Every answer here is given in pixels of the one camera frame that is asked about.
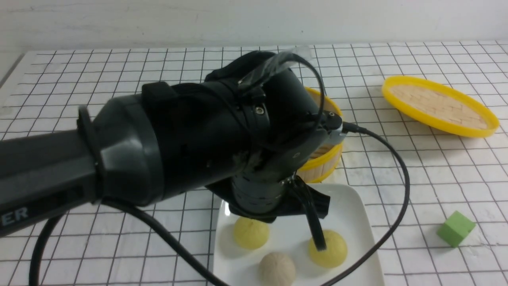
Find yellow rimmed bamboo steamer lid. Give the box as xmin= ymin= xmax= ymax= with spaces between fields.
xmin=381 ymin=76 xmax=500 ymax=138

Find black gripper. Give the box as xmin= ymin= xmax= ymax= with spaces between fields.
xmin=206 ymin=131 xmax=330 ymax=251

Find green foam cube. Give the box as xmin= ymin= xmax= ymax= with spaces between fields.
xmin=437 ymin=211 xmax=476 ymax=248

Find black cable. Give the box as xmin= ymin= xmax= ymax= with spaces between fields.
xmin=29 ymin=51 xmax=410 ymax=286

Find yellow steamed bun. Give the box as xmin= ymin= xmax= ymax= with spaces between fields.
xmin=307 ymin=230 xmax=348 ymax=269
xmin=233 ymin=217 xmax=270 ymax=250

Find yellow rimmed bamboo steamer basket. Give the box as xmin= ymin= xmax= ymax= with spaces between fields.
xmin=297 ymin=87 xmax=343 ymax=183

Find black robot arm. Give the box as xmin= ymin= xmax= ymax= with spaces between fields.
xmin=1 ymin=51 xmax=330 ymax=250

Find white square ceramic plate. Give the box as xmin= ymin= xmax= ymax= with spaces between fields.
xmin=213 ymin=184 xmax=375 ymax=286

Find beige steamed bun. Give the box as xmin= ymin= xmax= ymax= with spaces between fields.
xmin=258 ymin=252 xmax=296 ymax=286

